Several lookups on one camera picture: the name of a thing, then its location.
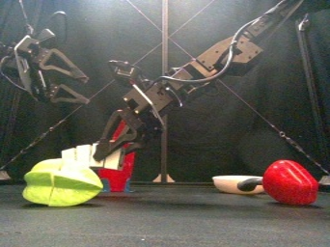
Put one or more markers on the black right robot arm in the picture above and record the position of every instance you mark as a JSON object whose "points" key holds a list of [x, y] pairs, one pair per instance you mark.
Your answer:
{"points": [[241, 51]]}

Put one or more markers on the red toy container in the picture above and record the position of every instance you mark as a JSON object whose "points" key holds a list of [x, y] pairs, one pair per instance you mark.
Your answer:
{"points": [[117, 175]]}

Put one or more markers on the red toy bell pepper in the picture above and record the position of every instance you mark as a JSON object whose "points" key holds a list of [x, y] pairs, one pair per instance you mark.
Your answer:
{"points": [[290, 183]]}

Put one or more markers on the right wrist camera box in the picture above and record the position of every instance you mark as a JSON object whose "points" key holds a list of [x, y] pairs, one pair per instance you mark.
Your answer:
{"points": [[123, 71]]}

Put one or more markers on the horizontal frame base bar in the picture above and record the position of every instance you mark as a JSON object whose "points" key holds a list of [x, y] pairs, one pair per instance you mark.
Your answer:
{"points": [[184, 183]]}

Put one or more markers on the vertical metal frame pole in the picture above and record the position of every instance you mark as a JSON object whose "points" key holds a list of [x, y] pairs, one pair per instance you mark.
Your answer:
{"points": [[164, 38]]}

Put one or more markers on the black slanted frame strut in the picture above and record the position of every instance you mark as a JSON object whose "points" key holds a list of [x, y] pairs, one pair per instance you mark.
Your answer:
{"points": [[310, 80]]}

